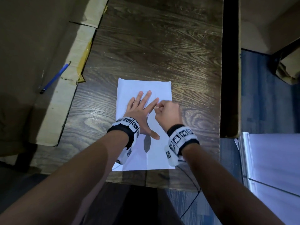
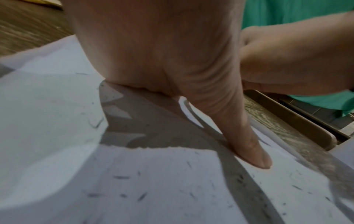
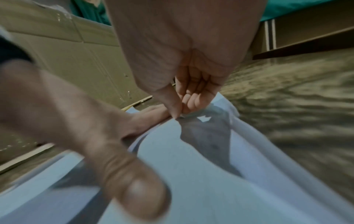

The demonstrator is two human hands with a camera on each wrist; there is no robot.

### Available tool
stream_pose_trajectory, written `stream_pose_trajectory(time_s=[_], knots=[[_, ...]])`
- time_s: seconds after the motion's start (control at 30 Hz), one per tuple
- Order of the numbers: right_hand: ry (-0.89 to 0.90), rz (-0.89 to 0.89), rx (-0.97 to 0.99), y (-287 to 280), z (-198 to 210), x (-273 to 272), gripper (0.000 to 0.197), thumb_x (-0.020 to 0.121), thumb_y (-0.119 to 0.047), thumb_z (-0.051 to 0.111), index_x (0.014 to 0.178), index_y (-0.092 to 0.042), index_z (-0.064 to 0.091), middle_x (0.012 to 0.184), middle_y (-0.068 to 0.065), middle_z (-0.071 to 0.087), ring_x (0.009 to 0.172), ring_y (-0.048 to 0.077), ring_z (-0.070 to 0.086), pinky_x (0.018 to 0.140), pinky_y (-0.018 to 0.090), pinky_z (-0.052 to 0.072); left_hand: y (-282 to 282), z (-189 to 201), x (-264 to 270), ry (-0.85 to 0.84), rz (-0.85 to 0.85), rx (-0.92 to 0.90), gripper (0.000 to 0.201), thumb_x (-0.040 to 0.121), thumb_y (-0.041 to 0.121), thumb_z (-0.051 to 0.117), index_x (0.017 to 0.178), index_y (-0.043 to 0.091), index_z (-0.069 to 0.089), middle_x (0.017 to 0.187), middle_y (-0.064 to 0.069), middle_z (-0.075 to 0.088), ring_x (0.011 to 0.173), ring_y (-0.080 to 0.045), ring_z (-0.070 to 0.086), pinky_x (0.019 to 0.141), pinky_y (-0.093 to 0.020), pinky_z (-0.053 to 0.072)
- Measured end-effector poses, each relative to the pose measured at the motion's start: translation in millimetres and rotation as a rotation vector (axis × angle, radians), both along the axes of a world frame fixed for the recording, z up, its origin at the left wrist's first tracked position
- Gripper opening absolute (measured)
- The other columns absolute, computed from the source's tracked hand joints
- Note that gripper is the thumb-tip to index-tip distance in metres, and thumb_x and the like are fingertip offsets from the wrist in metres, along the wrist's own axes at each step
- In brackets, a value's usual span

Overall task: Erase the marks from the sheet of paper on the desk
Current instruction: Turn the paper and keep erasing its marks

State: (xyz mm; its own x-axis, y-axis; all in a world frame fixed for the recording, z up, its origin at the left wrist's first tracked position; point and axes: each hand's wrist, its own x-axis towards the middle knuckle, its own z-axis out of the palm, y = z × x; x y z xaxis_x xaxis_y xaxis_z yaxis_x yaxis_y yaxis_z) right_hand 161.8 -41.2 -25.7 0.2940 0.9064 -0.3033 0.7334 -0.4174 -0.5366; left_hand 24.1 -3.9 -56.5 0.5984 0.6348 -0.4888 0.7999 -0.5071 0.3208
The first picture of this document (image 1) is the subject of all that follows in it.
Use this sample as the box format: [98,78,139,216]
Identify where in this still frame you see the person's right forearm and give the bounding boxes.
[182,144,285,225]

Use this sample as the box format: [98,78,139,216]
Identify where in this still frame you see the thin black cable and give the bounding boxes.
[176,165,202,219]

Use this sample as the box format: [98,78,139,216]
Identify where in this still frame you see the white panel with metal edge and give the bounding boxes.
[235,132,300,225]

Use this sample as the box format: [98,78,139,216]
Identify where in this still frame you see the person's left hand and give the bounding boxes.
[123,90,161,140]

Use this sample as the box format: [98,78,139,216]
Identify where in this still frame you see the blue pencil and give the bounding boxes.
[39,61,72,95]

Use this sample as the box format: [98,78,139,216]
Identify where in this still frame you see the person's dark trousers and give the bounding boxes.
[79,181,183,225]

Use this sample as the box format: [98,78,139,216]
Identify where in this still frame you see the white paper sheet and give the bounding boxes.
[112,77,176,172]

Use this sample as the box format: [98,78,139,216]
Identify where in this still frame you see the person's right hand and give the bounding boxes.
[154,100,183,134]

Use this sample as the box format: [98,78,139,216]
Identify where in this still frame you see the black white marker wristband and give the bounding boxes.
[165,124,200,167]
[107,116,141,165]

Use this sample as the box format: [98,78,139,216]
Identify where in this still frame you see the brown cardboard box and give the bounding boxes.
[0,0,109,157]

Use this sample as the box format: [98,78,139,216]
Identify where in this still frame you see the person's left forearm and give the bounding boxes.
[0,131,129,225]

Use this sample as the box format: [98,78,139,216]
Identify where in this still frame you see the tan wooden cabinet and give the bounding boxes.
[239,0,300,55]

